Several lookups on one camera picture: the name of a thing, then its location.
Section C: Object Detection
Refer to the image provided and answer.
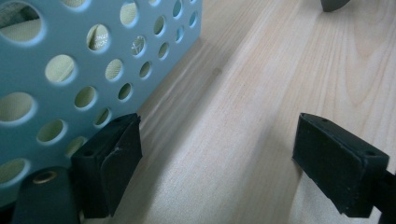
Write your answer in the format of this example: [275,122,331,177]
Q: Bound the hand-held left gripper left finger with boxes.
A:
[70,112,144,219]

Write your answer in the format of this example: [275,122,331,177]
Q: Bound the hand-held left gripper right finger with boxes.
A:
[291,112,390,218]

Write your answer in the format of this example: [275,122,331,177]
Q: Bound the light blue perforated plastic basket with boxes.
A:
[0,0,204,208]

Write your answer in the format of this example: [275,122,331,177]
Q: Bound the dark grey object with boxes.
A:
[320,0,351,13]

